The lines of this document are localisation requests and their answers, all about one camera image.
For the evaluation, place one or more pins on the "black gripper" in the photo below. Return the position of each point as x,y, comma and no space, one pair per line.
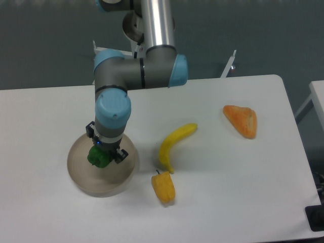
109,145

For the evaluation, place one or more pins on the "green bell pepper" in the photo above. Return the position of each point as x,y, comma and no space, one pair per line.
98,157

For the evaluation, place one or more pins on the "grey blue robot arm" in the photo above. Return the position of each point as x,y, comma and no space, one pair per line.
115,75

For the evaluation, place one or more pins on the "beige round plate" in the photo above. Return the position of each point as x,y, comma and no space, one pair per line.
100,182

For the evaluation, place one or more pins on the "yellow bell pepper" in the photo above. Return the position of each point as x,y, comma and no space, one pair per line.
163,187

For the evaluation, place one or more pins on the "yellow banana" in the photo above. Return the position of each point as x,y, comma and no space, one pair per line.
171,140

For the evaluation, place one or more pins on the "white side table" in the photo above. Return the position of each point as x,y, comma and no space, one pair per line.
314,100

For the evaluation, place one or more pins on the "black device at edge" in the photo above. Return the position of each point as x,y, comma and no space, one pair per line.
315,217

